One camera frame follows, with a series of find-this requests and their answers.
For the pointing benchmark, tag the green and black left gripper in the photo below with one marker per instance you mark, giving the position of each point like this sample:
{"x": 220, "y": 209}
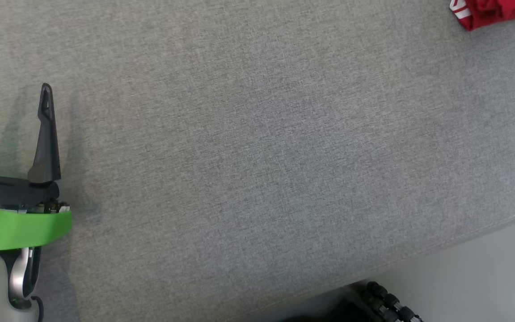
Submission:
{"x": 16, "y": 228}

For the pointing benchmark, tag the red jersey with black number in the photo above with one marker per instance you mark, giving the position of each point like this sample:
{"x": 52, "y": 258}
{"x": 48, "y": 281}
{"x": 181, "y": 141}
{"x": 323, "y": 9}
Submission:
{"x": 494, "y": 11}

